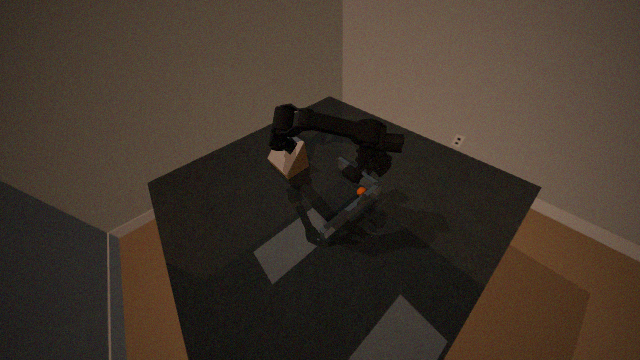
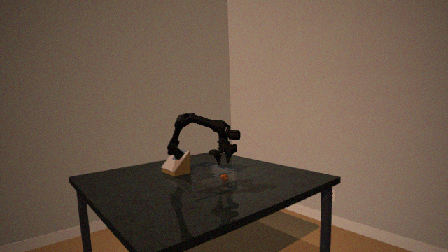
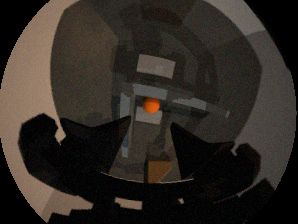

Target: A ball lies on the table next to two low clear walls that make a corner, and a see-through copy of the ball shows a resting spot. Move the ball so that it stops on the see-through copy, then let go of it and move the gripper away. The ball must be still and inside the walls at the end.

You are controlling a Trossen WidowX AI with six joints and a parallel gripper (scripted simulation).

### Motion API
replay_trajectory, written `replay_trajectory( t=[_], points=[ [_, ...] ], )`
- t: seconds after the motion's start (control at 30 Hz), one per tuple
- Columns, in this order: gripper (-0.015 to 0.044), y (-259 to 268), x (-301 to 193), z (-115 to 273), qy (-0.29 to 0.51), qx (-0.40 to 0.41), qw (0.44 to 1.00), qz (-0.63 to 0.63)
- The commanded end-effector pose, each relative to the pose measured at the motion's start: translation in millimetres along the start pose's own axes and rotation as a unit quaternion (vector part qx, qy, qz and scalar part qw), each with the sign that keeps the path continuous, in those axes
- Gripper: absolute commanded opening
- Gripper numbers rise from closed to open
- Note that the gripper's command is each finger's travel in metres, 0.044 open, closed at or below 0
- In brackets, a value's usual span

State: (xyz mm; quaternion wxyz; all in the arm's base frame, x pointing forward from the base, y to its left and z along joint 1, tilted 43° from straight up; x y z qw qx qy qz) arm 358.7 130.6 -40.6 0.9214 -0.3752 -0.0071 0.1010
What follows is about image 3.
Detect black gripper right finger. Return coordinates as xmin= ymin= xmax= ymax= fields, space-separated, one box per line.
xmin=170 ymin=123 xmax=234 ymax=181

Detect low clear corner walls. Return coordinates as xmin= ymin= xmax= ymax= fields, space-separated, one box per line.
xmin=128 ymin=93 xmax=136 ymax=149

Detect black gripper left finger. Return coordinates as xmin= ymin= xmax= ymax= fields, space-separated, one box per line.
xmin=60 ymin=116 xmax=130 ymax=173

